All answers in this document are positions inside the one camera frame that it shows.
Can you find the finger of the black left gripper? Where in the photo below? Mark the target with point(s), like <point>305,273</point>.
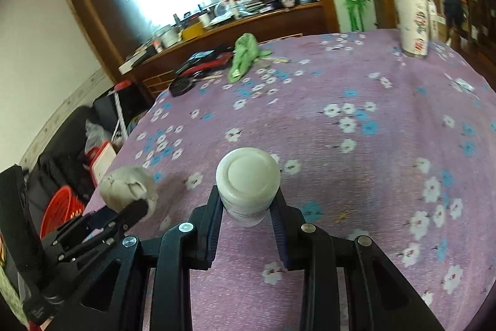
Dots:
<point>124,216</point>

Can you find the black red tool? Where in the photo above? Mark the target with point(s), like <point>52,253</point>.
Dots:
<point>203,62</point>

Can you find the white plastic jar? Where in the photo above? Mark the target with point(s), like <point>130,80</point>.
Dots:
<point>247,179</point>

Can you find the purple floral tablecloth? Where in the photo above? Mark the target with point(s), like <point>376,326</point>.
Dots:
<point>368,142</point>

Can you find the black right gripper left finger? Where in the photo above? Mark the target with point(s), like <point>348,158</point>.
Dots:
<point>145,284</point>

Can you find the wooden counter shelf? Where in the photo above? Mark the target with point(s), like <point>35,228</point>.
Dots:
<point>154,75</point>

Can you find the white red-rimmed board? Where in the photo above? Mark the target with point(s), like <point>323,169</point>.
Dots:
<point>100,158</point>

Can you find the green crumpled cloth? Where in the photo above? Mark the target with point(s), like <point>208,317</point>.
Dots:
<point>246,51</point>

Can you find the black leather sofa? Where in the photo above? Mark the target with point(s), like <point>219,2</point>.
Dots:
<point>63,162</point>

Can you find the white paper cup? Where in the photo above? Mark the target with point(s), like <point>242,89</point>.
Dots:
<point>413,25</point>

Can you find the yellow container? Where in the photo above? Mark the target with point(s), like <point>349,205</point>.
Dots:
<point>193,31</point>

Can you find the red plastic mesh basket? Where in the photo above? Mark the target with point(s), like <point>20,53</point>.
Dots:
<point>64,206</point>

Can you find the clear plastic bag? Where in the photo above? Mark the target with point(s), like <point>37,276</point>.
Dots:
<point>96,136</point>

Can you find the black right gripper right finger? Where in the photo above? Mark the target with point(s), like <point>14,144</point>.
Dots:
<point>378,296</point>

